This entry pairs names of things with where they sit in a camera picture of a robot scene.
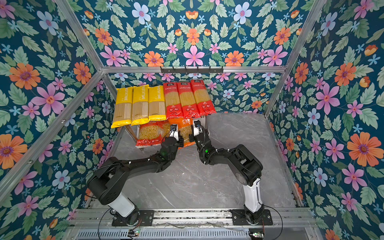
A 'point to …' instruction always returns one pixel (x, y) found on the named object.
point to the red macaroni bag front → (163, 128)
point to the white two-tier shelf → (138, 146)
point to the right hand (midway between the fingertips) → (193, 123)
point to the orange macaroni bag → (184, 127)
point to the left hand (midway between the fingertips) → (180, 127)
